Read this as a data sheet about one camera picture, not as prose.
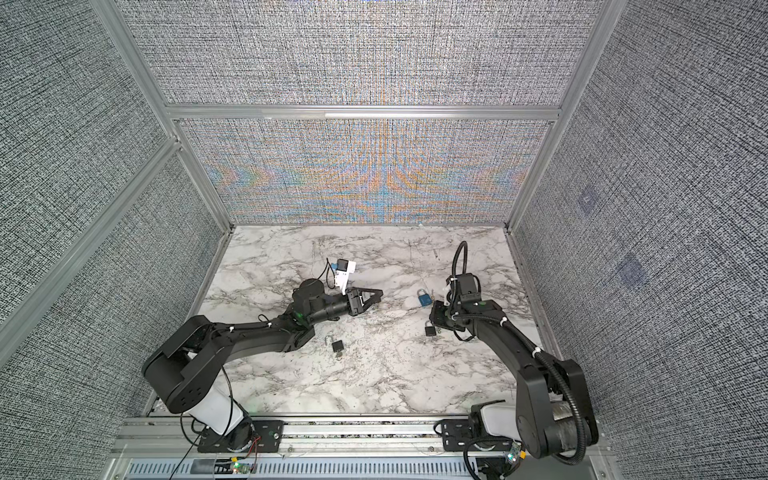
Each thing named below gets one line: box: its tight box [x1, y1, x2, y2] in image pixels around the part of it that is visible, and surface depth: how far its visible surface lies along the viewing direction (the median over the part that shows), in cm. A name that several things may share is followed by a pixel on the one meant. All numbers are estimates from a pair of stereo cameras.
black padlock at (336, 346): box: [324, 335, 344, 353], surface depth 90 cm
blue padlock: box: [417, 288, 433, 307], surface depth 99 cm
